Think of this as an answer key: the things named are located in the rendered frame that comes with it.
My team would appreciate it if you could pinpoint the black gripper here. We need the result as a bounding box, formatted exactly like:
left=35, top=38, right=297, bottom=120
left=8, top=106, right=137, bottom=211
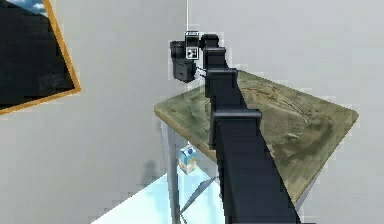
left=169, top=40, right=198, bottom=84

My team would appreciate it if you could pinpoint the white blue carton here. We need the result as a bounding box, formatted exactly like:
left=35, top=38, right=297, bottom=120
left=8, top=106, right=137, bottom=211
left=178, top=144, right=198, bottom=176

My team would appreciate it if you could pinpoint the olive wooden table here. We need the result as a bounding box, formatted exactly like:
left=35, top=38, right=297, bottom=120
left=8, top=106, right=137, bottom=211
left=153, top=69, right=360, bottom=224

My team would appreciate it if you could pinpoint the orange framed dark picture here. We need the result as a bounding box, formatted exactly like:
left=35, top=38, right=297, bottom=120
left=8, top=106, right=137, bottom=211
left=0, top=0, right=82, bottom=116

